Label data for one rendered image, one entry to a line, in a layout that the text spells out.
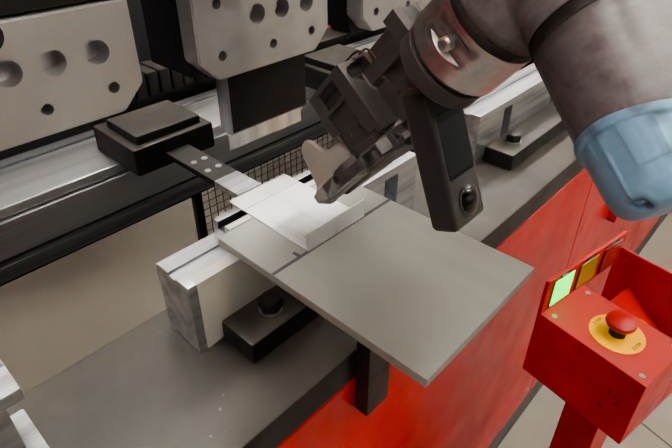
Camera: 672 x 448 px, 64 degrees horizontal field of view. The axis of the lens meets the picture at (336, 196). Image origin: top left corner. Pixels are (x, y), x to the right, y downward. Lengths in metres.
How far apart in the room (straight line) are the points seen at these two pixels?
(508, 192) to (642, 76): 0.64
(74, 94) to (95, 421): 0.33
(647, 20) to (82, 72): 0.34
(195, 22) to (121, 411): 0.38
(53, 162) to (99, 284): 1.39
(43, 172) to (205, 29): 0.41
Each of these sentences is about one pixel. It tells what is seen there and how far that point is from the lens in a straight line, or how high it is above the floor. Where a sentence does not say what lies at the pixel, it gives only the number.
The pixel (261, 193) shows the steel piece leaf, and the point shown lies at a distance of 0.64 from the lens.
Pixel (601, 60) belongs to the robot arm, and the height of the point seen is 1.25.
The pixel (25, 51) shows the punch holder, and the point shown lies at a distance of 0.40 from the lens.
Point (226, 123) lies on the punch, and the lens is 0.55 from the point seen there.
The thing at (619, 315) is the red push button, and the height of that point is 0.81.
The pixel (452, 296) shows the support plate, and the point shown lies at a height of 1.00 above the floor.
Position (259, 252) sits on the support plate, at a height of 1.00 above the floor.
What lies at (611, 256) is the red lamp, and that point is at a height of 0.81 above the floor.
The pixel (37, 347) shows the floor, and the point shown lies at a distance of 2.03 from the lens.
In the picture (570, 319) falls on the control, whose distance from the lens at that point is 0.85.
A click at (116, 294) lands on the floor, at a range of 2.12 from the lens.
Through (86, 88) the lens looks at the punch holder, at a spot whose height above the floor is 1.20.
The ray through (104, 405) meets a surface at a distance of 0.62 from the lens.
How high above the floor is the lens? 1.34
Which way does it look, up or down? 33 degrees down
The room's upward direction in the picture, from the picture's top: straight up
